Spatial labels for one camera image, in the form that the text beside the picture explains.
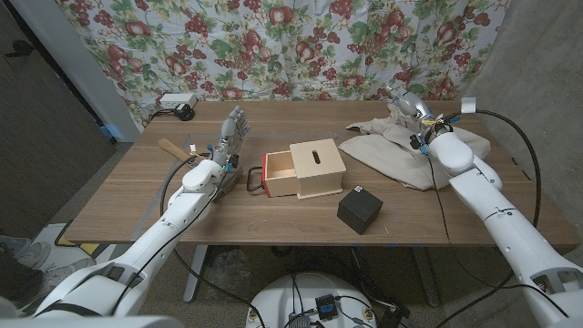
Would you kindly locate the black plug adapter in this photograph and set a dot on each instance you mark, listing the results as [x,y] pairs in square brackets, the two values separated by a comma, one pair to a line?
[185,112]

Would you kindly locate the clear plastic bag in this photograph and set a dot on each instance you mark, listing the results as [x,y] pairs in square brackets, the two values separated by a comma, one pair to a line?
[228,273]

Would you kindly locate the wooden drawer red front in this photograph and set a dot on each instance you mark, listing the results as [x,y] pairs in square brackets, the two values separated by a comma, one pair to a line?
[278,183]

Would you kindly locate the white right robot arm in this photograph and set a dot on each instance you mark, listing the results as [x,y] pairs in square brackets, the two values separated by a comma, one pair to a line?
[501,218]

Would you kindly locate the black module with blue label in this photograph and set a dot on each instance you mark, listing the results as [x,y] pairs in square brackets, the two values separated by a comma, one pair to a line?
[326,307]

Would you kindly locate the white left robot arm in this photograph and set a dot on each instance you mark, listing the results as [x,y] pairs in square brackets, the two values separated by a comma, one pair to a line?
[177,218]

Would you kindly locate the grey sneaker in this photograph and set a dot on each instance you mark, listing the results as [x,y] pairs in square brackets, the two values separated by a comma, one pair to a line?
[34,255]
[68,271]

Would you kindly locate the white table leg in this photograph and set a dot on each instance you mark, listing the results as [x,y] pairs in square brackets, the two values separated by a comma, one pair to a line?
[195,273]

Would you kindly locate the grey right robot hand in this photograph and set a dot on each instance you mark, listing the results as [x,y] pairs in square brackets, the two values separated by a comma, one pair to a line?
[412,105]

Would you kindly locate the white power strip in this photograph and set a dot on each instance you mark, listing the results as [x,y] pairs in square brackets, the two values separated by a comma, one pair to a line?
[177,100]

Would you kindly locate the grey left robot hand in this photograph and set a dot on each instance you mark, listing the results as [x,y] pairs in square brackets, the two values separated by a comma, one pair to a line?
[230,134]

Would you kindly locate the dark trouser leg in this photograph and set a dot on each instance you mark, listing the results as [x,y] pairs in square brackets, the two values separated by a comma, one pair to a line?
[16,280]

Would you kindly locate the wooden box housing with slot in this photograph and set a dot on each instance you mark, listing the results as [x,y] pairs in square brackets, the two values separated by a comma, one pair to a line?
[319,175]

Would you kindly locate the beige jacket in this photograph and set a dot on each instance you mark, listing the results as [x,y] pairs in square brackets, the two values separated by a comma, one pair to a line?
[391,155]

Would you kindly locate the floral fruit print backdrop cloth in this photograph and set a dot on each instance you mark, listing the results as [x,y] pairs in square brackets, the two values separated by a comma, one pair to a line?
[273,45]

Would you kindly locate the grey table leg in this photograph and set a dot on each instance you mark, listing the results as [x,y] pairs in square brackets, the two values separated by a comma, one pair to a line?
[426,278]

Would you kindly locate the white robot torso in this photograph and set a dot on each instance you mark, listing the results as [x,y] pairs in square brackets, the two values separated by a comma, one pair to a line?
[282,300]

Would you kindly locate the black box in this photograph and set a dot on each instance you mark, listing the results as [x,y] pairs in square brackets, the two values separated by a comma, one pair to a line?
[360,209]

